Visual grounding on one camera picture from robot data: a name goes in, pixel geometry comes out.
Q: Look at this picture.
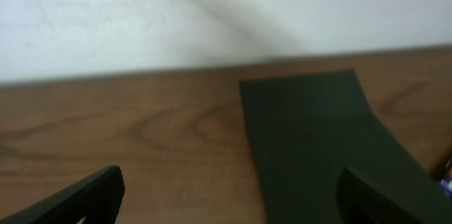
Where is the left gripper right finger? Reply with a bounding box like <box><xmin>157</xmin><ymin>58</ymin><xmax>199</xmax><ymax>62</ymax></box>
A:
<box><xmin>335</xmin><ymin>167</ymin><xmax>429</xmax><ymax>224</ymax></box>

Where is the black gift box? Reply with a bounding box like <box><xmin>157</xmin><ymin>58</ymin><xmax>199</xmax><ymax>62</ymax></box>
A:
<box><xmin>239</xmin><ymin>71</ymin><xmax>451</xmax><ymax>223</ymax></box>

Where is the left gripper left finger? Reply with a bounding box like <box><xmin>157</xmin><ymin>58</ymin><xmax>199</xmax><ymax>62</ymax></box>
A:
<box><xmin>1</xmin><ymin>165</ymin><xmax>125</xmax><ymax>224</ymax></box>

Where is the dark blue Dairy Milk bar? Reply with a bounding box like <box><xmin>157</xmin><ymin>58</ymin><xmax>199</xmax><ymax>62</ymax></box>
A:
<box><xmin>439</xmin><ymin>160</ymin><xmax>452</xmax><ymax>198</ymax></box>

